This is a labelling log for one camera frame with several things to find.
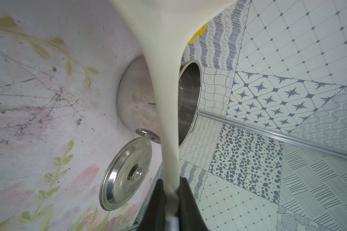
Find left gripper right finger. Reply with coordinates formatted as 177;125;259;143
178;177;208;231

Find yellow and black toolbox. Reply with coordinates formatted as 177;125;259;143
188;23;209;45

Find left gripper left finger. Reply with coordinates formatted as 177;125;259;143
138;179;165;231

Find cream spoon with grey handle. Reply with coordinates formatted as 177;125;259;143
112;1;231;231

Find stainless steel stock pot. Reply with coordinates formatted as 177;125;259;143
117;57;202;144

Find stainless steel pot lid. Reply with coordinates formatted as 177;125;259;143
99;137;152;211

